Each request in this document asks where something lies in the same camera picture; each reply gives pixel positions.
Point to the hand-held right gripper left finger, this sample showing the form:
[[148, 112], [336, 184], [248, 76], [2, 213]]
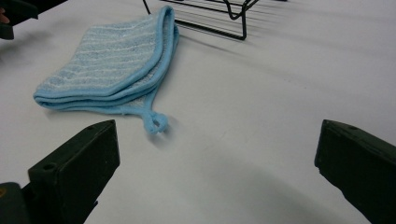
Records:
[[74, 168]]

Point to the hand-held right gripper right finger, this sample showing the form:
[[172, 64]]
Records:
[[361, 168]]

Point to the light blue striped towel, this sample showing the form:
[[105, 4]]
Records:
[[109, 59]]

